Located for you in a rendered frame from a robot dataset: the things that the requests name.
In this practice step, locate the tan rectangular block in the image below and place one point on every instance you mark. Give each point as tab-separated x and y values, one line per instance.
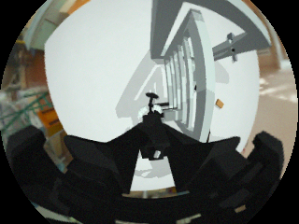
219	104

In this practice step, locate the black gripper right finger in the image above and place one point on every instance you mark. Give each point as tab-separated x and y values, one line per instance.
189	156

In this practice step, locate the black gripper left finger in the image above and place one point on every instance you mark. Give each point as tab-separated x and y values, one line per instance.
120	154

